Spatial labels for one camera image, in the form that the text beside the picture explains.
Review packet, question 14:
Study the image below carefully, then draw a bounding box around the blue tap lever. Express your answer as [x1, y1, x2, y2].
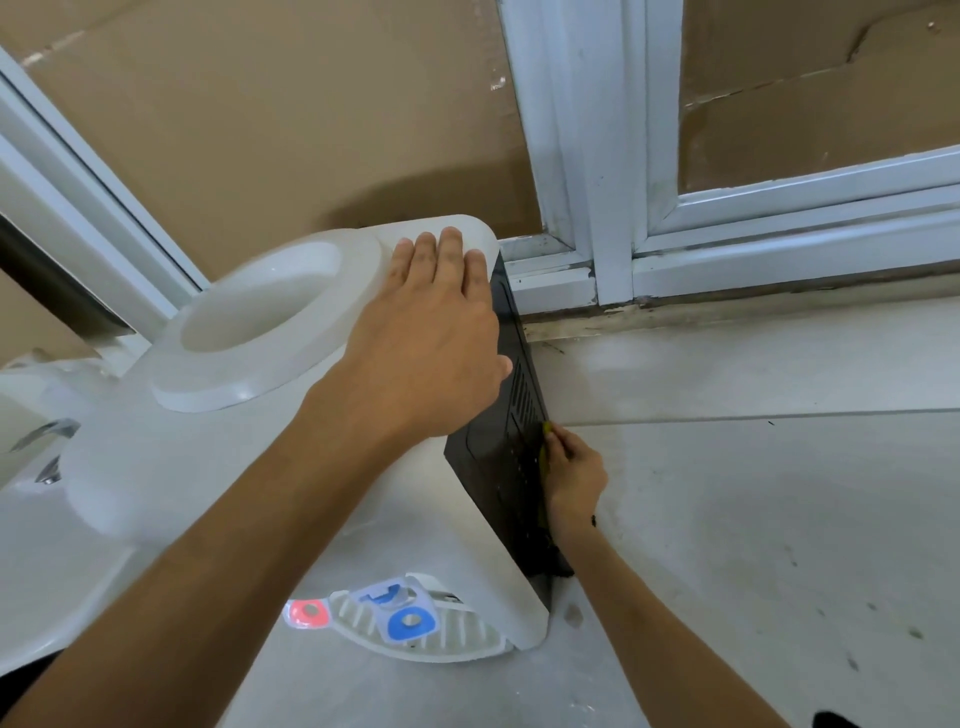
[352, 577, 440, 646]

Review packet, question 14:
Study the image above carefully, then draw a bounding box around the person's right forearm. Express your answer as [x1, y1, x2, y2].
[558, 521, 793, 728]

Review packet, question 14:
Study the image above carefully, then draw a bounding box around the person's left hand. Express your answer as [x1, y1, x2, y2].
[333, 227, 515, 444]

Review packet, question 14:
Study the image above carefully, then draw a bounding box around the chrome faucet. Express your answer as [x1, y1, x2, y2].
[8, 418, 82, 485]

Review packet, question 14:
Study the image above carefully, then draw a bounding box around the red tap lever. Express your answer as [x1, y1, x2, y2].
[284, 598, 333, 631]

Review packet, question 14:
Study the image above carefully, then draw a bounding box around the person's left forearm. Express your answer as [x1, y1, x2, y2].
[0, 382, 406, 728]

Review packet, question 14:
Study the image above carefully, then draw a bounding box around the yellow grey cleaning cloth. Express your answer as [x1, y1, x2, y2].
[538, 421, 600, 530]

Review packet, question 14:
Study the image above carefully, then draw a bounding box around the person's right hand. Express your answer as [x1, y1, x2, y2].
[541, 423, 609, 545]

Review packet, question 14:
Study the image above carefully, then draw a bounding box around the white window frame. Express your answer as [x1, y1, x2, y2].
[0, 0, 960, 339]

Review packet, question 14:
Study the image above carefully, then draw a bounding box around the large taped brown cardboard sheet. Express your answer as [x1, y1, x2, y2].
[0, 269, 91, 369]

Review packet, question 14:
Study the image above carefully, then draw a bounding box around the brown cardboard window cover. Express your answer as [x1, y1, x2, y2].
[0, 0, 543, 283]
[678, 0, 960, 195]

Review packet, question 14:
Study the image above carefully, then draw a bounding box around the white water dispenser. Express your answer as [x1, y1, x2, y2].
[59, 215, 575, 665]

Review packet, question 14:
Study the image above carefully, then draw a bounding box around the white ceramic sink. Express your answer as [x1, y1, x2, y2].
[0, 356, 163, 676]

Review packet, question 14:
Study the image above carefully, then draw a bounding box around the white drip tray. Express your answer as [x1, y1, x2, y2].
[328, 573, 519, 665]

